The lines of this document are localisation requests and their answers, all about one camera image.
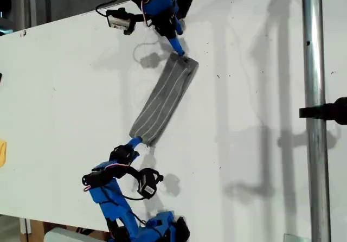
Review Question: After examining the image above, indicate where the black camera cable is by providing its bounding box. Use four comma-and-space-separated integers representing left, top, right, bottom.
95, 0, 128, 17
116, 187, 149, 225

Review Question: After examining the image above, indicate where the grey vertical bar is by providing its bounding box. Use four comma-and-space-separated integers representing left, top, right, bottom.
29, 0, 37, 27

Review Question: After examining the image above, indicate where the silver black wrist camera box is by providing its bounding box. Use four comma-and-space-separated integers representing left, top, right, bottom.
105, 7, 136, 36

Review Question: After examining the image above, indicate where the wooden table leg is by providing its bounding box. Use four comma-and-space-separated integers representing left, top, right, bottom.
19, 217, 46, 237

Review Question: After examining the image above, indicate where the black post clamp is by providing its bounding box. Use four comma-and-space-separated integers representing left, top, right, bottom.
299, 97, 347, 125

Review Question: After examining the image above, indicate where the yellow object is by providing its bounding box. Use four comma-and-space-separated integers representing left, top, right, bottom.
0, 141, 8, 168

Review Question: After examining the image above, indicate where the grey striped towel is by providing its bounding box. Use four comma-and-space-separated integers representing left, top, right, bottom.
129, 51, 200, 148

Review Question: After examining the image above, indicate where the black camera stalk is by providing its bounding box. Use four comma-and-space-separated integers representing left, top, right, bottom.
126, 165, 142, 182
132, 13, 152, 26

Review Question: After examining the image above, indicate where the steel post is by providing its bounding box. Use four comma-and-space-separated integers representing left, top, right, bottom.
300, 0, 333, 242

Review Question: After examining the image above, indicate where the white plastic box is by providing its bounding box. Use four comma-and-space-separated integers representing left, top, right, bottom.
44, 227, 111, 242

